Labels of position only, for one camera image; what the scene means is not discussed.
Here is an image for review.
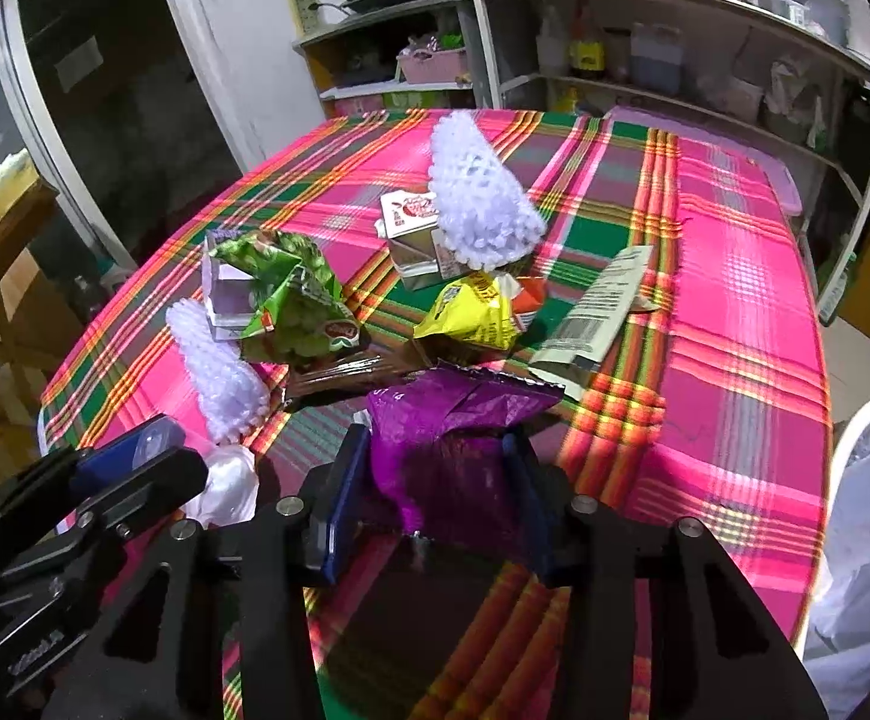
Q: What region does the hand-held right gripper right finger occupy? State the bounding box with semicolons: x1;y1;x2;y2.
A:
501;430;830;720

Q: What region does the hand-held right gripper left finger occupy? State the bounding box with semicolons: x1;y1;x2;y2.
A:
45;424;372;720

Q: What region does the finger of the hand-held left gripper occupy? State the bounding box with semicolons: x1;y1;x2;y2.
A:
0;416;185;541
0;448;209;601

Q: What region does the purple snack bag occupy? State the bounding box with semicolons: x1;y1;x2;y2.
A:
366;367;563;563

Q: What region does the yellow snack packet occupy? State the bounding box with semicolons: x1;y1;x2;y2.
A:
412;274;548;352

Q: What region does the large white foam fruit net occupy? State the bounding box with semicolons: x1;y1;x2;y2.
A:
427;111;548;269

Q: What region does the white plastic bag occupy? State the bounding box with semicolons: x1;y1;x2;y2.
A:
180;442;260;526

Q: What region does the small white foam fruit net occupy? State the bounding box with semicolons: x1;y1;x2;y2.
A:
166;298;271;443

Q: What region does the brown wrapper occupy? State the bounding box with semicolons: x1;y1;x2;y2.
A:
281;349;436;410

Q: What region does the purple and white carton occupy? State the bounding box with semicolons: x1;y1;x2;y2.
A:
201;234;263;342

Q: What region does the green snack bag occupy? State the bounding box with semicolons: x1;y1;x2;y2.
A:
214;232;365;365

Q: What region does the long white wrapper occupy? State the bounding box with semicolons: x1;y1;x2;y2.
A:
529;246;657;395

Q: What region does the wooden side table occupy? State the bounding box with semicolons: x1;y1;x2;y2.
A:
0;184;61;436

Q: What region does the red and white carton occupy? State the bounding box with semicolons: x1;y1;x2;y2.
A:
379;191;451;293

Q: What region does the pink plaid tablecloth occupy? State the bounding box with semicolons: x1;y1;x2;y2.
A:
37;109;832;720

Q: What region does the wooden shelf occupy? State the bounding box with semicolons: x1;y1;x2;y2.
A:
292;0;481;121

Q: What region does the pink basket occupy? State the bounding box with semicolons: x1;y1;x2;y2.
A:
396;45;470;83

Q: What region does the metal kitchen shelf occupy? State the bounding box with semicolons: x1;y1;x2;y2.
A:
435;0;870;327

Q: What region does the dark bottle with yellow label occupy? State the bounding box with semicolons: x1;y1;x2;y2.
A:
570;15;605;80

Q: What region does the translucent white bottle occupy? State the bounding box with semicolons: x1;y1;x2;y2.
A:
536;7;567;76

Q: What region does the blue jug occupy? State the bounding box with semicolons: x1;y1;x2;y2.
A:
630;22;683;95

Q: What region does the glass door with white frame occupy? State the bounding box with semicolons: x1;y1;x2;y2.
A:
0;0;256;271

